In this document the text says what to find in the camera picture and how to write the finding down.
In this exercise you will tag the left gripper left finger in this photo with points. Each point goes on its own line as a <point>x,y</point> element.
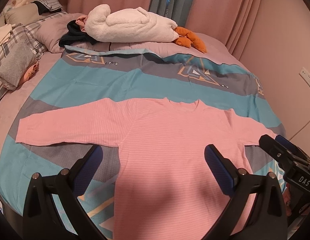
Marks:
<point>41,219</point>

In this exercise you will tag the pink curtain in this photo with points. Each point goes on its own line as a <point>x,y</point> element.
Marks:
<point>229,21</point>

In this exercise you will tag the mauve pillow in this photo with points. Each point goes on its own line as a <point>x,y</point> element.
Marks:
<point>51,31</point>

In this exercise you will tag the plaid pillow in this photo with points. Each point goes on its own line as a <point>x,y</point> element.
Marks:
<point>24,33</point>

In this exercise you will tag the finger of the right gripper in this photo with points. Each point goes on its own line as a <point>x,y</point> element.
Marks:
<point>270,146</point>
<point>295,150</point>

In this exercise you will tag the black garment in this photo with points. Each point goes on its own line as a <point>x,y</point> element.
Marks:
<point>75,34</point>

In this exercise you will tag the white wall power strip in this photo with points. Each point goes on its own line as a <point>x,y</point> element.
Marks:
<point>305,75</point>

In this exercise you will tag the blue grey patterned duvet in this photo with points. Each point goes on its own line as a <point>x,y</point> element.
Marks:
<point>19,161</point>

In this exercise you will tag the grey folded cloth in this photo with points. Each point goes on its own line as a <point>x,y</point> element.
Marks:
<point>14,66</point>

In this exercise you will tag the pink striped sweater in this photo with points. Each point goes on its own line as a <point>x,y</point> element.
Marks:
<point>165,189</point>

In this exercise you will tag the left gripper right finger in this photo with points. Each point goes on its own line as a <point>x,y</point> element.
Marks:
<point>267,218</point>

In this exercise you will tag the white fluffy folded blanket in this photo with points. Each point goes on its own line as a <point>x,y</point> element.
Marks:
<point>129,26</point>

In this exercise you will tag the orange plush garment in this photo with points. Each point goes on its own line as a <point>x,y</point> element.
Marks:
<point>189,39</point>

